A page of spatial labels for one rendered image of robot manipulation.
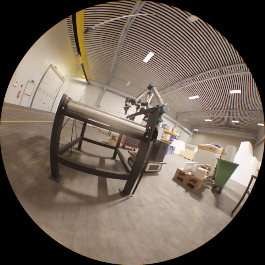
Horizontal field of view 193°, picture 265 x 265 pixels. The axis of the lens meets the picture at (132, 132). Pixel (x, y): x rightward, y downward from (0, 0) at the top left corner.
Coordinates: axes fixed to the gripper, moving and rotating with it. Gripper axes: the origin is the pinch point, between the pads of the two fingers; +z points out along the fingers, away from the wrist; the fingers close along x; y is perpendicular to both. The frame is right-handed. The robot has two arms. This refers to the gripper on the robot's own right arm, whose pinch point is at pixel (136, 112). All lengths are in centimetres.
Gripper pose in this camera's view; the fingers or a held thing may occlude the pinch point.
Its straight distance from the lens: 176.7
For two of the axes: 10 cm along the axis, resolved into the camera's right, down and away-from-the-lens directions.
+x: -3.4, -1.0, 9.3
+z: -3.1, 9.5, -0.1
